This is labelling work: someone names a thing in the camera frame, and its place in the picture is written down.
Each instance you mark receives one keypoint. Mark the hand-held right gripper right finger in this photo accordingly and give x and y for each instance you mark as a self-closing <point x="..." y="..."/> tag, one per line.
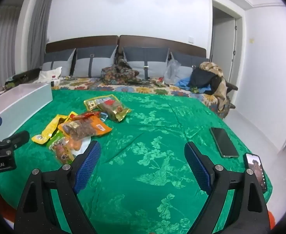
<point x="197" y="168"/>

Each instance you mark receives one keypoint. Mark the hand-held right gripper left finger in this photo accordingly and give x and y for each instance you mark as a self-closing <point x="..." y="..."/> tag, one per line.
<point x="88" y="165"/>

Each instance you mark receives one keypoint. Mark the white storage box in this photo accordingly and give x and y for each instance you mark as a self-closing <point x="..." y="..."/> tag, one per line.
<point x="18" y="102"/>

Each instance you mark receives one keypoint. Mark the yellow packet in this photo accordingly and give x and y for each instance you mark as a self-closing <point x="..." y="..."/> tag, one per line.
<point x="49" y="128"/>

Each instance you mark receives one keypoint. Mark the green sausage packet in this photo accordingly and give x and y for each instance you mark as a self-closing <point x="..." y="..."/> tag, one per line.
<point x="60" y="148"/>

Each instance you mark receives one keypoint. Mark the orange nut packet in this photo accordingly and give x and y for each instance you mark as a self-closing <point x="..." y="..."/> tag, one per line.
<point x="84" y="128"/>

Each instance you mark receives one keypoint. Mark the gold foil packet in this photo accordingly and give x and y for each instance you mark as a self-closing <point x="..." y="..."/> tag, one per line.
<point x="113" y="111"/>

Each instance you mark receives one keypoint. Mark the black smartphone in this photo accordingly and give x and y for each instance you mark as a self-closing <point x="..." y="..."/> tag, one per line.
<point x="224" y="141"/>

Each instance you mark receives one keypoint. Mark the dark bedside furniture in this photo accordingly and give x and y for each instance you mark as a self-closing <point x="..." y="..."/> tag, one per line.
<point x="23" y="75"/>

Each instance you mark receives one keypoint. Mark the smartphone with lit screen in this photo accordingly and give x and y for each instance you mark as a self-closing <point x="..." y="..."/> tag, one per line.
<point x="256" y="170"/>

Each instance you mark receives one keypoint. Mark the green patterned blanket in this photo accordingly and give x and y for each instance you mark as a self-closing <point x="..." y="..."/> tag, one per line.
<point x="145" y="139"/>

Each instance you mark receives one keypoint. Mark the white plastic bag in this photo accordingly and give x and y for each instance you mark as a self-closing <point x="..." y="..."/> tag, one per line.
<point x="49" y="74"/>

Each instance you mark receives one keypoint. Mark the small green packet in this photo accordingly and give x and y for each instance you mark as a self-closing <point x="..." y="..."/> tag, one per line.
<point x="194" y="89"/>

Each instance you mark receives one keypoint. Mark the sheer striped curtain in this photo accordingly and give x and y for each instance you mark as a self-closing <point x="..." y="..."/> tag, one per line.
<point x="4" y="41"/>

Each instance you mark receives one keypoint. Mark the grey two-tone pillow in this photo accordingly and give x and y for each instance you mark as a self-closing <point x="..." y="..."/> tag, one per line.
<point x="145" y="58"/>
<point x="189" y="64"/>
<point x="56" y="62"/>
<point x="94" y="59"/>

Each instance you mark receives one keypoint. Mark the blue cloth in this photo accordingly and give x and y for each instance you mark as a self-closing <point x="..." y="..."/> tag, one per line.
<point x="184" y="82"/>

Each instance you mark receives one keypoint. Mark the floral bedsheet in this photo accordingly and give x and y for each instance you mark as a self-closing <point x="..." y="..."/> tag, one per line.
<point x="157" y="90"/>

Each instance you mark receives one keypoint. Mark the dark chair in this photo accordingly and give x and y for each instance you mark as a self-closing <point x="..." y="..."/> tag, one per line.
<point x="231" y="86"/>

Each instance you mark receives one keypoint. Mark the black bag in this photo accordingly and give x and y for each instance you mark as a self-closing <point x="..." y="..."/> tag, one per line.
<point x="202" y="78"/>

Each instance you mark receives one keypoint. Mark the small colourful wrapper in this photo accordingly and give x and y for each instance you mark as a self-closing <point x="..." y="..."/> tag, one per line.
<point x="161" y="81"/>

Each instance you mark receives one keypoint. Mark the dark floral cloth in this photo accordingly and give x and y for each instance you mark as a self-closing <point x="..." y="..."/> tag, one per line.
<point x="118" y="74"/>

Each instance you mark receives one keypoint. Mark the clear plastic bag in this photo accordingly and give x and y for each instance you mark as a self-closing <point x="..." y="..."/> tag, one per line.
<point x="172" y="72"/>

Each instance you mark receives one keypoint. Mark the pile of clothes on chair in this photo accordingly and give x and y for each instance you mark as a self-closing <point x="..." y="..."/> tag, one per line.
<point x="213" y="68"/>

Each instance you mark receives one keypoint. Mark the grey curtain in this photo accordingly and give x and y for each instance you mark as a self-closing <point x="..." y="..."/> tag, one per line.
<point x="39" y="17"/>

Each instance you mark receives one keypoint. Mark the brown headboard panel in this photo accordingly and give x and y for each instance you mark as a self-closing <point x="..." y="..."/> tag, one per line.
<point x="84" y="41"/>
<point x="157" y="41"/>

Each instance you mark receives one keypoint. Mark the white wall switch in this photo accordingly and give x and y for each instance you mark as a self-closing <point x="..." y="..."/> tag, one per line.
<point x="190" y="39"/>

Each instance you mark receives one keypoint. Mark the white door frame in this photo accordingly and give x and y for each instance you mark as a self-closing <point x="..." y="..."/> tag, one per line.
<point x="239" y="41"/>

